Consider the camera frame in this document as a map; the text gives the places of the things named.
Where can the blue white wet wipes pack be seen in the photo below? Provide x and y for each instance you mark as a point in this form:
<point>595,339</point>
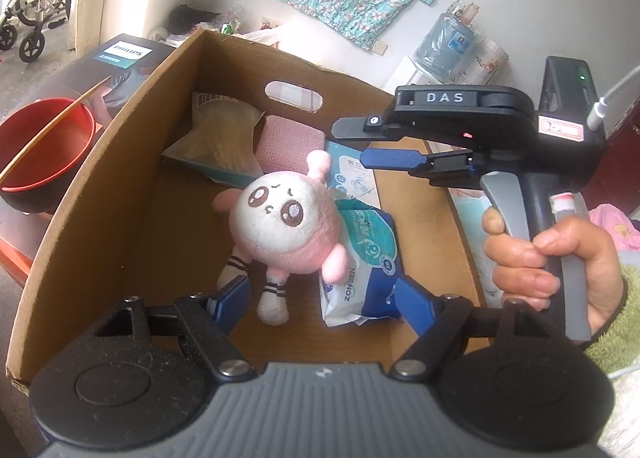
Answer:
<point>370,248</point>

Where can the dark red door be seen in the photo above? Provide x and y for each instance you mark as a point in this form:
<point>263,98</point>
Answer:
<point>622,168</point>

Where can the person's right hand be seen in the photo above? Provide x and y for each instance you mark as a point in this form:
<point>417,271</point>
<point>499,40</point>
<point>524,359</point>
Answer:
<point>520,253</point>

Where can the beige packet with teal edge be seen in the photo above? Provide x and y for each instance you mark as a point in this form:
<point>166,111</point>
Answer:
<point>215,138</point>

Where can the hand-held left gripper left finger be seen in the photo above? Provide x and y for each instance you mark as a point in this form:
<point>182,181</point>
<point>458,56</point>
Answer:
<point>232,300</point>

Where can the pink blanket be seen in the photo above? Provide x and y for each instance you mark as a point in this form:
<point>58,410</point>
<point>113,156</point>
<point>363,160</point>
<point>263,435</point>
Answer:
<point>617,228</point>

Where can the green bottle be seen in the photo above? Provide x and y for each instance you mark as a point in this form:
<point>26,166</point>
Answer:
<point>228,28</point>

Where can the white water dispenser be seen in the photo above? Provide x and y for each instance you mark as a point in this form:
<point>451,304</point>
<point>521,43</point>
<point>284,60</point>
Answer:
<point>407,78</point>

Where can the pink textured sponge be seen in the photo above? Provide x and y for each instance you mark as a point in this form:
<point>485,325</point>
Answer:
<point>290,138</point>

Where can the dark cloth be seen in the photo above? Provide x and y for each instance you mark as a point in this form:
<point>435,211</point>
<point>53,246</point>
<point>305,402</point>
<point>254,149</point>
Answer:
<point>192,18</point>

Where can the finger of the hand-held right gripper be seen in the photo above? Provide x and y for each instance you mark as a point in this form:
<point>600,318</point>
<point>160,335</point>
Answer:
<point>395,159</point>
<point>360,128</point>

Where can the beige wall socket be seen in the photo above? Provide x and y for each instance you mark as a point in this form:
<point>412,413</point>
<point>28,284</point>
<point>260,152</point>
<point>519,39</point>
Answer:
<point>380,47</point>

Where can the dark printed product box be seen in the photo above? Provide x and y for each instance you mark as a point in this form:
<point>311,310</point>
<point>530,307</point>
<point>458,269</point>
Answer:
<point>125,63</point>

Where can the blue plaster box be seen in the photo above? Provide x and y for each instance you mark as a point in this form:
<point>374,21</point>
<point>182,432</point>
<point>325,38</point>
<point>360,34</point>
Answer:
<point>350,173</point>

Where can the cardboard box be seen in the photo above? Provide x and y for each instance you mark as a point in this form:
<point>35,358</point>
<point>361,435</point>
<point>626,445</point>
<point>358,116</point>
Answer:
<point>125,148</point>

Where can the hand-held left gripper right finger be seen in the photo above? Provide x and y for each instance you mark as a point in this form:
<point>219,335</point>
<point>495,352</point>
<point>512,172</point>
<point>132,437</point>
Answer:
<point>417,305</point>

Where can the red and black bowl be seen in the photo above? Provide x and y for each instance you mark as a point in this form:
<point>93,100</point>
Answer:
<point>45,158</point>

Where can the pink white plush toy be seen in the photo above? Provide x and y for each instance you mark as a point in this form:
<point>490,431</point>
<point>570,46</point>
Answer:
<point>280,218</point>

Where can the floral rolled mat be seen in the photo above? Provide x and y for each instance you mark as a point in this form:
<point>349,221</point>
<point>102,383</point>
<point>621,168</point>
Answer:
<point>492,60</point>

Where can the wooden chopstick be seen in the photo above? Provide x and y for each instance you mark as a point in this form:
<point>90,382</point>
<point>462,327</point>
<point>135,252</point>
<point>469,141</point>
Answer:
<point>50,131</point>

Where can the blue water jug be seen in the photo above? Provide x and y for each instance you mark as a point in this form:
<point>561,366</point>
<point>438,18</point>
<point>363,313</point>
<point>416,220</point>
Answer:
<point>445,43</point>

